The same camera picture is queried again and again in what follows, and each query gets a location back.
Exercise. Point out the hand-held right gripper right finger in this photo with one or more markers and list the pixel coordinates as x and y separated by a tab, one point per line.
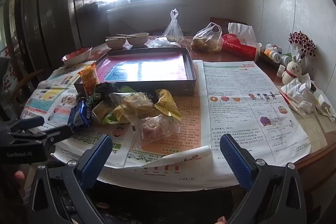
233	158

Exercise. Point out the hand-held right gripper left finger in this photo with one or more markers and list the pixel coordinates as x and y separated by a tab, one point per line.
97	158

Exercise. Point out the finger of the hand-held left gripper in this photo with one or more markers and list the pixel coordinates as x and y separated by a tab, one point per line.
55	136
31	123

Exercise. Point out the blue cookie packet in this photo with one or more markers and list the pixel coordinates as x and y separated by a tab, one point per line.
78	115

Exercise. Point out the green snack packet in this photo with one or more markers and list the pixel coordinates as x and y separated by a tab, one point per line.
115	117

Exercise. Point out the dark snack packet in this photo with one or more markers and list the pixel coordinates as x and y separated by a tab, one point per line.
101	94

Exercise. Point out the clear reddish cake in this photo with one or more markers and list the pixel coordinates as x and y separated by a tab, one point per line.
155	129

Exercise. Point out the orange snack packet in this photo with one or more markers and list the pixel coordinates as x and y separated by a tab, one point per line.
89	79

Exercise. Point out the yellow snack bar packet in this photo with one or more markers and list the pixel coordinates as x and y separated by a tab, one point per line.
166	104

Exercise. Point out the shallow dark cardboard box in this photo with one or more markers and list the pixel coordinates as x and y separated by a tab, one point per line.
162	87

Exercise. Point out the person's left hand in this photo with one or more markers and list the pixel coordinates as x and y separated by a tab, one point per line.
19	175

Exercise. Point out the newspaper with green heading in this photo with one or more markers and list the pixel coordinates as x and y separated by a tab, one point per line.
86	138

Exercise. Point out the colourful illustrated newspaper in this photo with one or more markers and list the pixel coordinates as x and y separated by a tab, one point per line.
47	98

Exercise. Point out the curved wooden chair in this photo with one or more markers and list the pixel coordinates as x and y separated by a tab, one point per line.
31	77

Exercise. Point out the orange printed newspaper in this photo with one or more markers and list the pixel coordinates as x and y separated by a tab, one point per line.
183	134

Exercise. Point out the white printed newspaper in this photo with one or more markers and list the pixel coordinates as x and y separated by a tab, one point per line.
236	87

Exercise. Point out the bundle of bamboo skewers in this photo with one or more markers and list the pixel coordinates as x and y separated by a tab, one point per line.
287	100

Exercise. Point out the red patterned bowl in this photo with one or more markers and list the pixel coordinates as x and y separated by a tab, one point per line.
77	56

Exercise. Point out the glass door with red decals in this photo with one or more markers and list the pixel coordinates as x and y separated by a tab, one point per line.
10	29

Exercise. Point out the small white bottle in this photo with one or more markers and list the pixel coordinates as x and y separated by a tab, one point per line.
281	71

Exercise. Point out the white rabbit figurine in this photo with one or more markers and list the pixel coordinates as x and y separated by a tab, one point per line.
291	70

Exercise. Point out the dark refrigerator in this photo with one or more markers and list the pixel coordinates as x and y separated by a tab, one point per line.
57	16

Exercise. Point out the white ceramic bowl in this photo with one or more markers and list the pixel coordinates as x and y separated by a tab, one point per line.
115	43
137	40

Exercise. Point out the red tissue pack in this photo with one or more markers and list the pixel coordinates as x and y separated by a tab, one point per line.
236	47

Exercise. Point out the wooden chopstick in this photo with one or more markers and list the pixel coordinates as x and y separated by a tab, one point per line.
126	35
118	37

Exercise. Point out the plastic bag of fried food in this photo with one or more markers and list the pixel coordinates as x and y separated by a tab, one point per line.
206	41

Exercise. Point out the crumpled clear plastic bag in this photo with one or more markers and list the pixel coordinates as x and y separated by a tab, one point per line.
162	42

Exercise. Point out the dark wooden chair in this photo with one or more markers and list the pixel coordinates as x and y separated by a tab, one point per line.
220	20

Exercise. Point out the tied clear plastic bag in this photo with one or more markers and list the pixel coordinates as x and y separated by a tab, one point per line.
173	29

